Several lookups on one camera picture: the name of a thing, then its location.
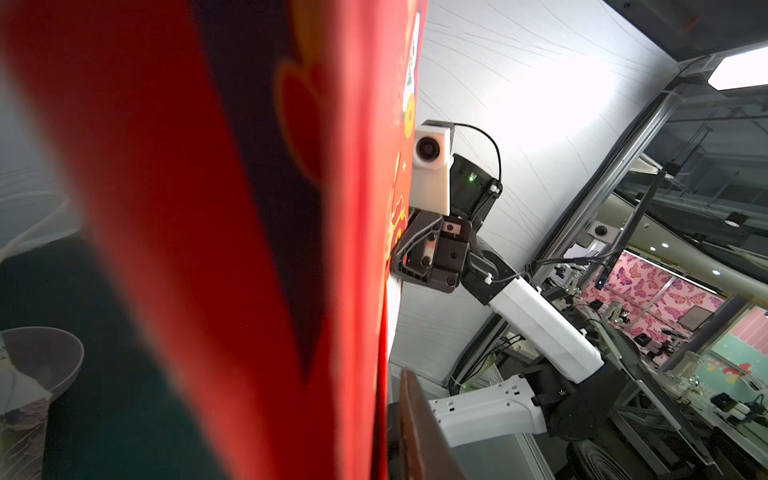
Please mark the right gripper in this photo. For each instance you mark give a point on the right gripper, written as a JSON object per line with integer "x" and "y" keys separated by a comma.
{"x": 432, "y": 251}

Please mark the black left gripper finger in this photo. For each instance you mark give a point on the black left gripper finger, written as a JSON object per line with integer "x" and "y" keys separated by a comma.
{"x": 424, "y": 451}

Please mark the red RICH paper bag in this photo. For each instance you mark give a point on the red RICH paper bag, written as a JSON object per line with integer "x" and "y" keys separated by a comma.
{"x": 244, "y": 168}

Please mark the floral print paper bag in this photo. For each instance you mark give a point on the floral print paper bag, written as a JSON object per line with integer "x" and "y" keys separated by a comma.
{"x": 25, "y": 408}

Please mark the green felt table mat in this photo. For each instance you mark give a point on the green felt table mat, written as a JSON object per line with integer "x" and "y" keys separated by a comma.
{"x": 120, "y": 419}

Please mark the pink ceramic bowl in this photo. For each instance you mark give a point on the pink ceramic bowl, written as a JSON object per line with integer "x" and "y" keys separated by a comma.
{"x": 51, "y": 356}

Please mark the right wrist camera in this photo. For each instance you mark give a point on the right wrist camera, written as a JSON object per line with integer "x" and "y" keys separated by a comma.
{"x": 432, "y": 162}

